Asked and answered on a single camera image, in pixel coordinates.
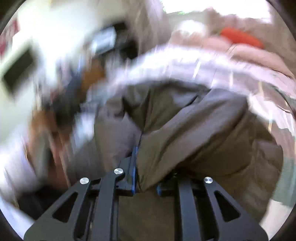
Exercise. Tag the dark olive puffer jacket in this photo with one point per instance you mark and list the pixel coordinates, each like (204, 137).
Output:
(177, 124)

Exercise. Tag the orange carrot plush pillow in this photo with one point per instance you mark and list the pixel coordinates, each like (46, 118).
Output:
(239, 37)

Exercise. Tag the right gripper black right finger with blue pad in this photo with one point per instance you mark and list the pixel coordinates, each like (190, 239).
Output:
(205, 211)

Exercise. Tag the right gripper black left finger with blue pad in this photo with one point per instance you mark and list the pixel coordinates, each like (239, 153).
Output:
(89, 209)

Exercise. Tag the wooden desk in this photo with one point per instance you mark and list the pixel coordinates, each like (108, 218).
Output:
(51, 125)

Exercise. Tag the pink pillow right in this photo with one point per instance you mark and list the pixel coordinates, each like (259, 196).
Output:
(260, 57)

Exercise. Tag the white printer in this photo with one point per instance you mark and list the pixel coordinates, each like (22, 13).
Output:
(103, 41)

